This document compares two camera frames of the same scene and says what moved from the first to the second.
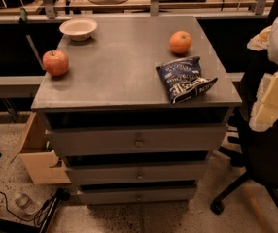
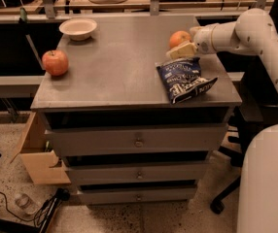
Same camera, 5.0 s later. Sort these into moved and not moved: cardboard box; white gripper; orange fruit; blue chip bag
Moved: white gripper
Not moved: cardboard box; orange fruit; blue chip bag
